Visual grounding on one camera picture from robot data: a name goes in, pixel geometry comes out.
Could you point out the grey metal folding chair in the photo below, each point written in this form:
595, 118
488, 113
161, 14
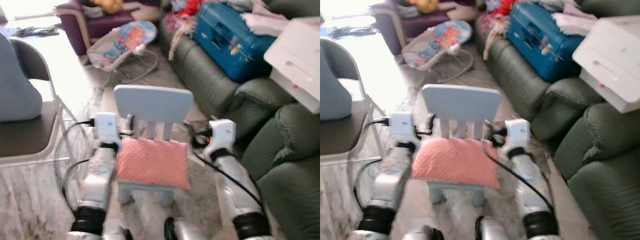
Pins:
337, 135
27, 135

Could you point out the purple armchair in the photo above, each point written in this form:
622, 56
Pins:
75, 22
390, 22

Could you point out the blue hard suitcase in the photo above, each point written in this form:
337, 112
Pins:
227, 45
540, 42

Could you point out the red garment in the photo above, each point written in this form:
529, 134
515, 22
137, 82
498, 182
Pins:
504, 7
190, 7

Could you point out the pink patterned hanging cloth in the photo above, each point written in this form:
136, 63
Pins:
490, 32
176, 35

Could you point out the silver left robot leg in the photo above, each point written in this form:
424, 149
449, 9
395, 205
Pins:
422, 234

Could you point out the green leather sofa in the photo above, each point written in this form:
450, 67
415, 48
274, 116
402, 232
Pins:
590, 150
260, 125

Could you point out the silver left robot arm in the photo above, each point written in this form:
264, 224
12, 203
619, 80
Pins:
392, 175
97, 175

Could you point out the pink quilted pillow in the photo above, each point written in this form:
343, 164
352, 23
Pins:
152, 162
455, 162

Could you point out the white plastic cabinet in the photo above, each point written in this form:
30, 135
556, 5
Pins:
612, 60
297, 62

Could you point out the silver robot leg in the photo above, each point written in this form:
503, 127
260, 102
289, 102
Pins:
497, 230
187, 231
422, 234

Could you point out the dark blue floor cloth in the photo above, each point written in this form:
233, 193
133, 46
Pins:
350, 32
30, 31

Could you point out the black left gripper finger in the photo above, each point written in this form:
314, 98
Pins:
430, 122
131, 122

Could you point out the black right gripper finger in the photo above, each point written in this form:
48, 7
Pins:
488, 128
191, 129

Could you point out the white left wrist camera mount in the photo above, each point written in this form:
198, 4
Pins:
107, 127
402, 127

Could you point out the yellow plush toy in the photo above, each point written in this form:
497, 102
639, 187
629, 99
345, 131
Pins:
110, 6
425, 6

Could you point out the blue grey cushion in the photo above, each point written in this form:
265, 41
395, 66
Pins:
15, 85
332, 90

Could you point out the pale pink folded clothes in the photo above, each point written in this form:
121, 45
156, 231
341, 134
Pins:
575, 21
265, 22

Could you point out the silver right robot leg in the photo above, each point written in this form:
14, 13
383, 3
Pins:
497, 230
187, 231

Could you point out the light blue child chair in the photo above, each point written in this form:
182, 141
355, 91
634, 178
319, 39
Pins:
460, 102
152, 102

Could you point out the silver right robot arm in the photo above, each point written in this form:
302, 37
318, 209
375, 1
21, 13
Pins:
530, 180
235, 182

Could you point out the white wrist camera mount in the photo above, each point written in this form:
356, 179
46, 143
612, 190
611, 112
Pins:
518, 132
402, 127
107, 127
222, 134

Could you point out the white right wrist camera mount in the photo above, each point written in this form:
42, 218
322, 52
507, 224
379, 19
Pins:
222, 134
518, 132

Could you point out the colourful baby bouncer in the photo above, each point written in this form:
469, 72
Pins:
440, 40
122, 42

